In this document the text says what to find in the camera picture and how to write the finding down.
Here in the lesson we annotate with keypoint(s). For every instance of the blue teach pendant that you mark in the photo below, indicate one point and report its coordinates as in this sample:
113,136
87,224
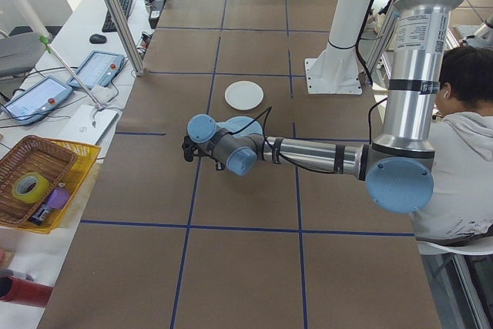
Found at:
36,99
98,68

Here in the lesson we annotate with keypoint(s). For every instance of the black power box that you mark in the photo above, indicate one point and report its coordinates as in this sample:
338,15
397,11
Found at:
156,13

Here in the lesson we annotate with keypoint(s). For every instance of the grey office chair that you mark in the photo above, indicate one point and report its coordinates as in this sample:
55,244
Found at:
19,51

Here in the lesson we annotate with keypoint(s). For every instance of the white crumpled cloth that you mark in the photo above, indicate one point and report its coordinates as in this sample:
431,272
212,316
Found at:
102,94

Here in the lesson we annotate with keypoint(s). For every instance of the brown wicker basket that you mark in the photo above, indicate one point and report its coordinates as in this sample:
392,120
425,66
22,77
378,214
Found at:
38,155

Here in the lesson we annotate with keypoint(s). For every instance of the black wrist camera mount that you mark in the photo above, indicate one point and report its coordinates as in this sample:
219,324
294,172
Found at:
189,150

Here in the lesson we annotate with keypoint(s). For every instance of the yellow plastic basket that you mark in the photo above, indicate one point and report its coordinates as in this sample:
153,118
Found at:
82,159

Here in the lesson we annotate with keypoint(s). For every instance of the aluminium profile post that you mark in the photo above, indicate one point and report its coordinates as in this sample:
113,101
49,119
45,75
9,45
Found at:
124,28

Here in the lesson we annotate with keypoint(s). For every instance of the light blue plate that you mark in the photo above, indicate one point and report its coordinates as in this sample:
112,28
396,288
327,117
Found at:
257,128
235,124

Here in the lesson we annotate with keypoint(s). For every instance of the long thin metal rod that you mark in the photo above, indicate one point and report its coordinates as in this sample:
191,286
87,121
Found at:
73,75

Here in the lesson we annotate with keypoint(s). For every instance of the black keyboard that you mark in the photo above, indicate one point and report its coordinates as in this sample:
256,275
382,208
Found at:
108,25

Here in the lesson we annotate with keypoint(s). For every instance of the yellow tape roll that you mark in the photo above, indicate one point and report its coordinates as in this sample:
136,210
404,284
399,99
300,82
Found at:
43,186

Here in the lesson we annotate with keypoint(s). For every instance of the red cylinder bottle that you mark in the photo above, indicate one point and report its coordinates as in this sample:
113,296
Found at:
27,291

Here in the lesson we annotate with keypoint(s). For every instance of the small black device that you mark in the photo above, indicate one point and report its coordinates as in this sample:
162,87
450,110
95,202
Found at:
38,216

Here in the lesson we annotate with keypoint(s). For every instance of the white pedestal column with plate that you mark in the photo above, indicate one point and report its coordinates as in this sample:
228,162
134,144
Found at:
346,17

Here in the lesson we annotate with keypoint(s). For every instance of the purple box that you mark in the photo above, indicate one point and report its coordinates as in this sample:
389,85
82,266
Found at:
58,199

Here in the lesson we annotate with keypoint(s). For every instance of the white closed laptop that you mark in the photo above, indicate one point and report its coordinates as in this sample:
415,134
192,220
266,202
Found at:
82,128

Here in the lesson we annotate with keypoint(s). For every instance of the person in grey hoodie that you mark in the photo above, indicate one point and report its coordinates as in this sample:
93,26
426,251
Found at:
462,152

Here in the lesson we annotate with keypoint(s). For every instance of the white plate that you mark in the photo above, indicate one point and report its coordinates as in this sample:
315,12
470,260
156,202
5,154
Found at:
244,96

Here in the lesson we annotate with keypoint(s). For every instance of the black computer mouse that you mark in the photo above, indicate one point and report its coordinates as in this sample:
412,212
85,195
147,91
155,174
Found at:
98,38

